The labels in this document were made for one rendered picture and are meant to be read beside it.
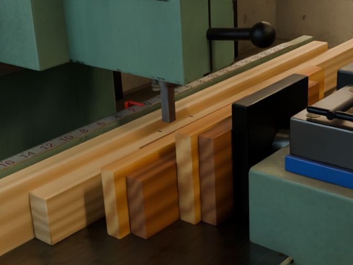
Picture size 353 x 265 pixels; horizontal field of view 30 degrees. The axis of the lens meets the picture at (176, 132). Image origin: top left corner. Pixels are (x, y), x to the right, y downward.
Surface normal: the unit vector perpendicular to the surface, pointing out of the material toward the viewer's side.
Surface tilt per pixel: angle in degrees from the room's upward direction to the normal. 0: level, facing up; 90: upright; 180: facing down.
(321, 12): 90
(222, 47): 90
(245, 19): 90
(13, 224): 90
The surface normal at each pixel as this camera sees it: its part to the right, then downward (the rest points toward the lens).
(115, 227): -0.65, 0.32
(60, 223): 0.76, 0.21
